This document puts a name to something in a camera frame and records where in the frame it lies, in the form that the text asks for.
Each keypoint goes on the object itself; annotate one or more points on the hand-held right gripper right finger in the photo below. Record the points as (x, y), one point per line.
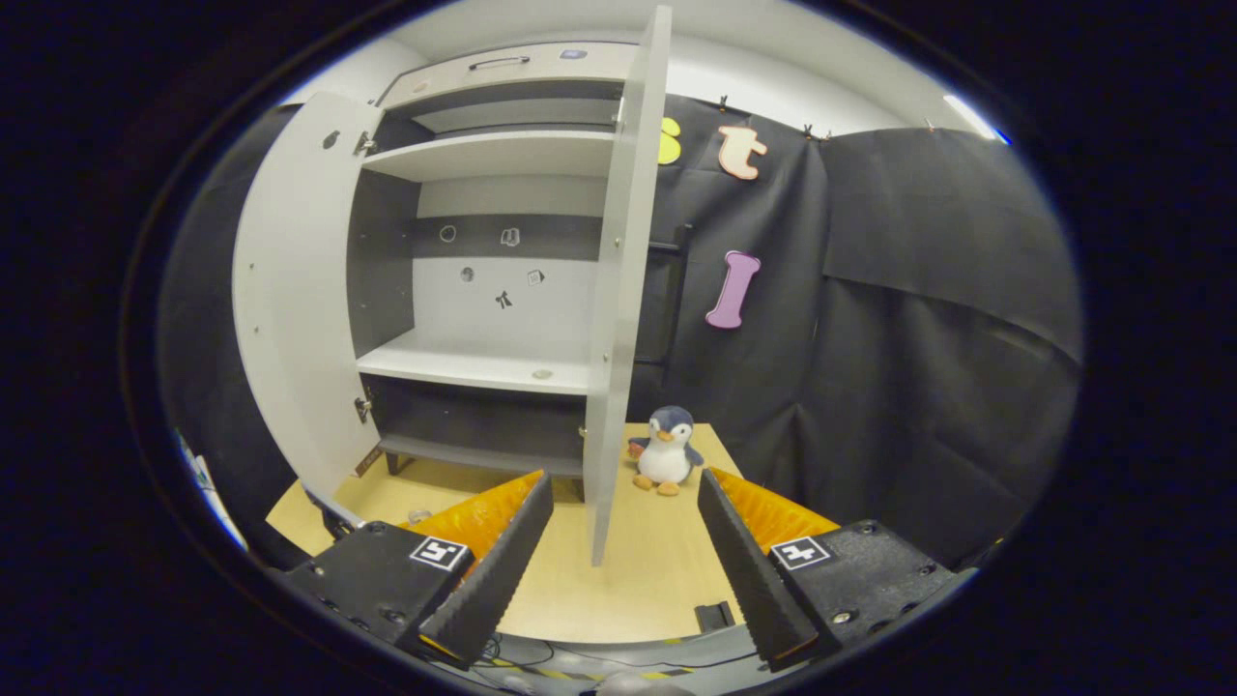
(754, 580)

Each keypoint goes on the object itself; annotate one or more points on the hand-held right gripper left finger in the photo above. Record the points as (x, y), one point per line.
(493, 580)

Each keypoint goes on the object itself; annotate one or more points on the white cabinet door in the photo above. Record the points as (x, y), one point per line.
(290, 290)
(623, 290)

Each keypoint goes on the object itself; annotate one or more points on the white and grey cabinet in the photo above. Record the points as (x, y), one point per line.
(483, 155)

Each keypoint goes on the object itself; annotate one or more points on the white cabinet drawer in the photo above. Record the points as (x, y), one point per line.
(551, 77)

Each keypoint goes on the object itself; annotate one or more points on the small black box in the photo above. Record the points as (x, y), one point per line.
(715, 617)

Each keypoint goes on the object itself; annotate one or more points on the penguin plush toy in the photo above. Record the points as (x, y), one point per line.
(667, 454)

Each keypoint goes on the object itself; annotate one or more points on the black backdrop cloth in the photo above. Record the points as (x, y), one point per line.
(918, 338)

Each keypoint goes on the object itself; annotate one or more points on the ceiling light panel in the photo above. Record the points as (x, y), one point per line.
(976, 118)

